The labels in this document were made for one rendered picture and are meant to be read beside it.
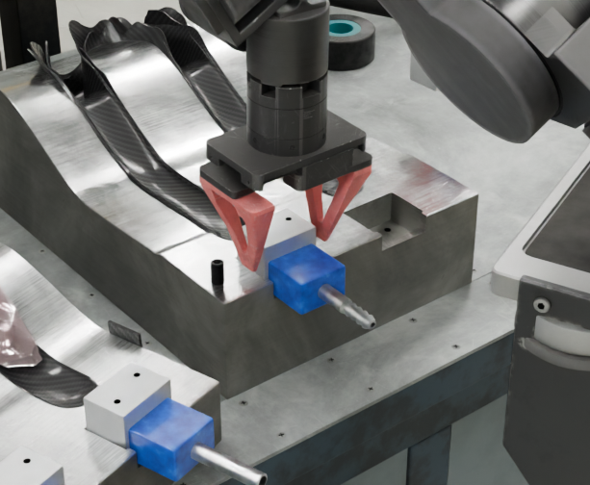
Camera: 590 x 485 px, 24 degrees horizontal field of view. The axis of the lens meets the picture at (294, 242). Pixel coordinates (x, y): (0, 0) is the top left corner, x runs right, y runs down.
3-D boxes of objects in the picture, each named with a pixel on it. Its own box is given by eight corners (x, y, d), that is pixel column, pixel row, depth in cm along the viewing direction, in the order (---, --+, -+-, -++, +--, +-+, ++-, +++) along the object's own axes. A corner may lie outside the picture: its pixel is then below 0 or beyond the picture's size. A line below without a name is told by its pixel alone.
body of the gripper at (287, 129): (203, 163, 101) (200, 70, 97) (313, 122, 107) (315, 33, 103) (257, 200, 97) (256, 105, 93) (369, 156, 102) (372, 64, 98)
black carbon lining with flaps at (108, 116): (375, 207, 118) (379, 106, 113) (219, 272, 109) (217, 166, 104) (148, 67, 141) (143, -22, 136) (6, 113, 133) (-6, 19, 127)
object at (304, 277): (397, 343, 103) (400, 281, 100) (345, 368, 100) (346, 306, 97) (288, 265, 111) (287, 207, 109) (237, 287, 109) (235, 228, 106)
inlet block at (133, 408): (284, 491, 94) (284, 429, 92) (240, 535, 91) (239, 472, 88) (135, 421, 101) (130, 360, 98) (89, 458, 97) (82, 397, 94)
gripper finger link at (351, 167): (243, 240, 108) (242, 132, 103) (315, 210, 111) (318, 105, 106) (297, 279, 103) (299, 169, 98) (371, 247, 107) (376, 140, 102)
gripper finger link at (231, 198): (198, 258, 106) (194, 149, 100) (273, 227, 109) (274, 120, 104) (252, 299, 101) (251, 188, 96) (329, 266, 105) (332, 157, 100)
